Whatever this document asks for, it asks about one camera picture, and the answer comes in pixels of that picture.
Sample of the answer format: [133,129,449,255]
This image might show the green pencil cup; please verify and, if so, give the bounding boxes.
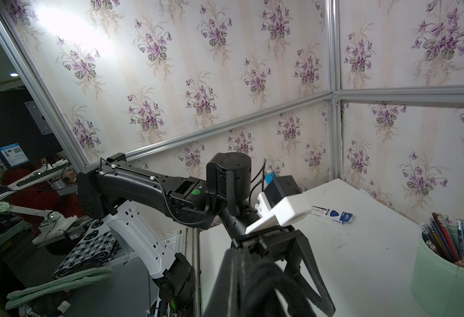
[410,237,464,316]

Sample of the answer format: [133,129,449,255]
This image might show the bundle of coloured pencils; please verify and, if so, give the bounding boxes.
[419,213,464,268]

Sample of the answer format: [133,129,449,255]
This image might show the black fabric shoulder bag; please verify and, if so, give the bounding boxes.
[204,249,316,316]

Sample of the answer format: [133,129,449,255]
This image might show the green folded towel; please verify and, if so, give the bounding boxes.
[5,266,113,310]

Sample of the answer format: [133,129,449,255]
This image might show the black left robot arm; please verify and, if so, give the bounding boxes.
[77,152,336,316]

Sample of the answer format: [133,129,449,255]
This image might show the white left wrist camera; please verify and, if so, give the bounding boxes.
[245,173,312,235]

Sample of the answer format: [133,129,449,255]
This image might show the white blue refill box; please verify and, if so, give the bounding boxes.
[311,206,353,225]

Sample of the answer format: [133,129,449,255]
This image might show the checkered cloth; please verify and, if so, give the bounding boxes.
[52,229,119,279]

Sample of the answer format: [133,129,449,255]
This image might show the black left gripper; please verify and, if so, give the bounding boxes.
[231,226,336,316]

